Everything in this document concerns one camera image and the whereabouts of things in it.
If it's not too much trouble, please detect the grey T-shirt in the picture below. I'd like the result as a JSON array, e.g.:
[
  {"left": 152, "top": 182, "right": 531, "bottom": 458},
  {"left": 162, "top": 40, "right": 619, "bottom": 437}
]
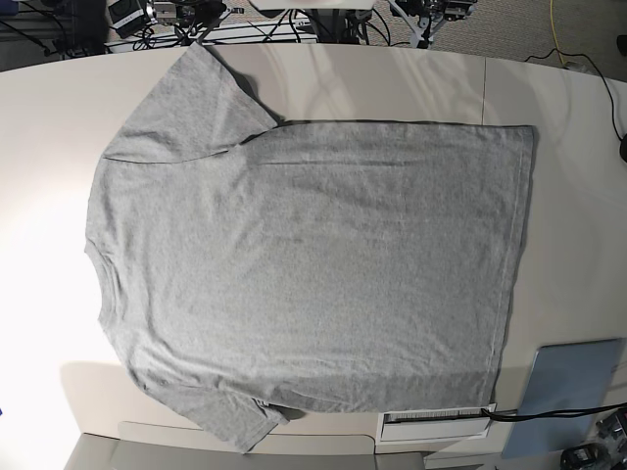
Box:
[{"left": 85, "top": 44, "right": 534, "bottom": 451}]

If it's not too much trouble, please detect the black box with white label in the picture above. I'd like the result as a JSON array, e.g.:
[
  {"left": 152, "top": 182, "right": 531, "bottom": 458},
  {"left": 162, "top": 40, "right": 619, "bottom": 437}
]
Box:
[{"left": 108, "top": 0, "right": 146, "bottom": 39}]

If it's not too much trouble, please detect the blue-grey flat panel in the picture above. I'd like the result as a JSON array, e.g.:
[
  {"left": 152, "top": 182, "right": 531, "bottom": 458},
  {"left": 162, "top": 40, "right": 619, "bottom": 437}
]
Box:
[{"left": 502, "top": 339, "right": 623, "bottom": 459}]

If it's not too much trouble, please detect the black device bottom right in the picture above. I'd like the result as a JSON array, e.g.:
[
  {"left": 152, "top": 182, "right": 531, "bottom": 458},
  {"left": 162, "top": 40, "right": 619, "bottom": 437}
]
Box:
[{"left": 559, "top": 444, "right": 604, "bottom": 470}]

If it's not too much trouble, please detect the white cable grommet tray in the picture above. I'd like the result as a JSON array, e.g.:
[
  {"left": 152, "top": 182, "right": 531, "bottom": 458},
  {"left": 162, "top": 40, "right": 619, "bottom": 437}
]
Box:
[{"left": 375, "top": 406, "right": 491, "bottom": 446}]

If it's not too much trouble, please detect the black cable from grommet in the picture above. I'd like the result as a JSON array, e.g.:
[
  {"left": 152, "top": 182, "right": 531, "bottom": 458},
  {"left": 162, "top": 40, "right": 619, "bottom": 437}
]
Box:
[{"left": 482, "top": 403, "right": 627, "bottom": 423}]

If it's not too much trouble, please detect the black cable at right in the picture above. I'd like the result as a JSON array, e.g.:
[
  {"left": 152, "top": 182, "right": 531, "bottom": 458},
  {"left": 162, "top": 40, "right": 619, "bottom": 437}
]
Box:
[{"left": 524, "top": 47, "right": 627, "bottom": 141}]

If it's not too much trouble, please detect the yellow cable on floor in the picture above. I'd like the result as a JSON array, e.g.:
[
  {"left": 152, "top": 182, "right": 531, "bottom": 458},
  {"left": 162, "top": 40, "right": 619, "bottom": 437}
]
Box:
[{"left": 548, "top": 0, "right": 577, "bottom": 69}]

